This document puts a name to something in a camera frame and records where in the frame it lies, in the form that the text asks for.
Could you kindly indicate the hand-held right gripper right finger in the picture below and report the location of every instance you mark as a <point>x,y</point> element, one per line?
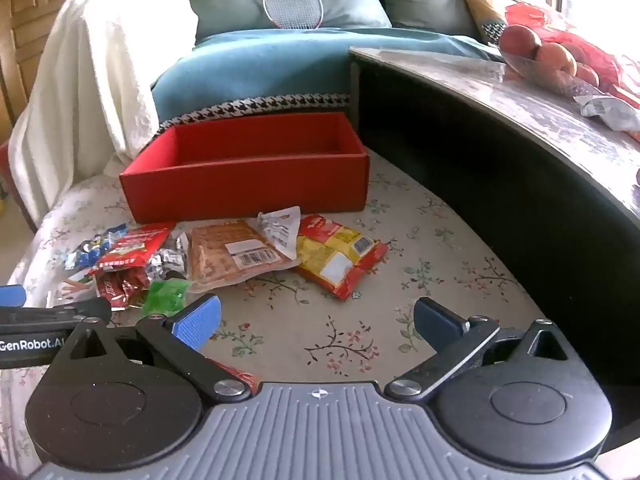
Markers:
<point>436,322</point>

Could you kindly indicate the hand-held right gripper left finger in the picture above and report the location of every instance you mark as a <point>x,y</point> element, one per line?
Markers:
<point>197,322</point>

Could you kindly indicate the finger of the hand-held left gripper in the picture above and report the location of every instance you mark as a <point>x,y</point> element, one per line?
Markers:
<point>45,317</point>
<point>12,295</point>

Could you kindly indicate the green snack packet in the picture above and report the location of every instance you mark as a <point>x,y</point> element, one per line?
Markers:
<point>165,297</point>

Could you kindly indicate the clear orange snack packet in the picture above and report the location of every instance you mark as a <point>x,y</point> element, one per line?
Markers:
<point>220,255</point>

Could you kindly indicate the brown snack packet silver lining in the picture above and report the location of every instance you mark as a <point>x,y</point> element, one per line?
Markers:
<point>117,287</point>

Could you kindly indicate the blue snack packet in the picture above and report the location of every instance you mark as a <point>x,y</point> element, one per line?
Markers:
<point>95,251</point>

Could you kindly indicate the red label snack packet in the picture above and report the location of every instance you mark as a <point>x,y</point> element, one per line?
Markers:
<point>135,247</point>

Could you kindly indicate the red and yellow snack packet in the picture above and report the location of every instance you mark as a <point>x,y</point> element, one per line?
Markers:
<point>335,260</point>

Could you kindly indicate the white snack pouch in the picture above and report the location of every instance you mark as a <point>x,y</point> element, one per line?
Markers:
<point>280,232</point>

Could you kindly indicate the red cardboard box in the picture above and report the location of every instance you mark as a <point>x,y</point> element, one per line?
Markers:
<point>240,190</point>

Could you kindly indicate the white cartoon snack packet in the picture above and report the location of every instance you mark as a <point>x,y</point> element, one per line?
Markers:
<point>80,287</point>

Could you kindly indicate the small red snack packet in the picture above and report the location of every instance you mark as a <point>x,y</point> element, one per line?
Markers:
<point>242,376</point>

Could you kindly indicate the floral quilted cover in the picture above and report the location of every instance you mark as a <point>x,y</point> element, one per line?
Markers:
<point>350,310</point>

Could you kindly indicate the dark coffee table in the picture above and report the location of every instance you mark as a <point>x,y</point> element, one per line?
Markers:
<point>475,160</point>

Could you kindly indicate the white blanket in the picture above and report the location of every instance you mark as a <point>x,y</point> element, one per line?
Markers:
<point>75,85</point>

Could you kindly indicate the teal blanket houndstooth trim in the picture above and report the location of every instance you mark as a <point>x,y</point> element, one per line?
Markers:
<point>260,70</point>

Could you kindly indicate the glass fruit bowl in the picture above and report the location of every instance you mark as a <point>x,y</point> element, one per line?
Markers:
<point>545,80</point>

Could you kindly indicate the wooden door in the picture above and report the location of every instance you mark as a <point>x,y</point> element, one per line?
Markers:
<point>30,25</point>

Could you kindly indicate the crumpled white wrapper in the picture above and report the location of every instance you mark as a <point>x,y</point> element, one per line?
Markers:
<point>607,112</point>

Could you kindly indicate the red apple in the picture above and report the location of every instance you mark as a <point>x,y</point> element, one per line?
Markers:
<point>556,57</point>
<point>520,40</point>
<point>587,74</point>

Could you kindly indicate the yellow patterned throw pillow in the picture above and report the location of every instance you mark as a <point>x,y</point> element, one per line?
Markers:
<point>482,12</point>

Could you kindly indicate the dark grey sofa cushion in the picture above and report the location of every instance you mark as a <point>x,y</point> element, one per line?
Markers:
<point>430,7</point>

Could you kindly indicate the red plastic bag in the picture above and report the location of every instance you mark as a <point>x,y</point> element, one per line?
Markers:
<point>595,50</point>

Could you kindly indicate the green-grey sofa cushion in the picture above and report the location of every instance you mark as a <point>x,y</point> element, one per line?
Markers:
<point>225,5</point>

